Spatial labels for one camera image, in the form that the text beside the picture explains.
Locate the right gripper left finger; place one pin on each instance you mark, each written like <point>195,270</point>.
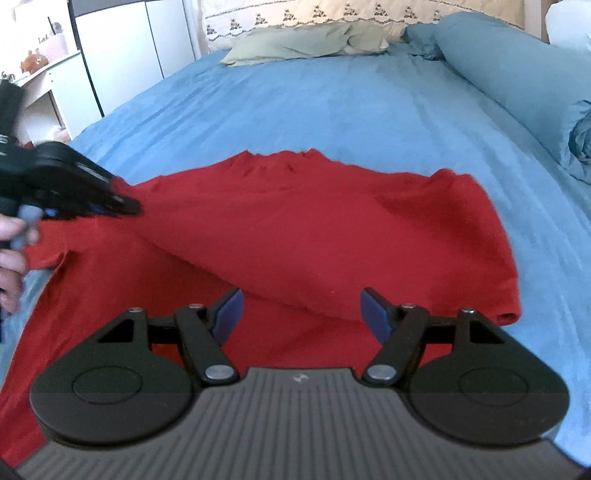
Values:
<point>203,330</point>

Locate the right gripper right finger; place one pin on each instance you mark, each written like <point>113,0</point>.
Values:
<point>399,330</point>

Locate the red garment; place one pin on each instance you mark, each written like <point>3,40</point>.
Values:
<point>300,234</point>

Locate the person's left hand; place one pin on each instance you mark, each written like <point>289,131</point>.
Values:
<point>14,263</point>

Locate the white shelf unit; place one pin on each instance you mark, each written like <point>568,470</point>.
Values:
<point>40,53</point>

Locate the white wardrobe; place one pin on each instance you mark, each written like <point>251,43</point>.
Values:
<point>129,46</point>

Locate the blue bed sheet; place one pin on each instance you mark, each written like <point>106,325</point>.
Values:
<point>389,113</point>

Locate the cream quilted headboard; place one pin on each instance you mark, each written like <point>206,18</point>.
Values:
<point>225,21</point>

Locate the green pillow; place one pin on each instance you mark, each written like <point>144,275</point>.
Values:
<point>307,41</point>

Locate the rolled blue duvet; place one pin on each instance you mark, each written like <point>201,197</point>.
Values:
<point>544,87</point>

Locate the light blue pillow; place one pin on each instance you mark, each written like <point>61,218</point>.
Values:
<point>568,25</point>

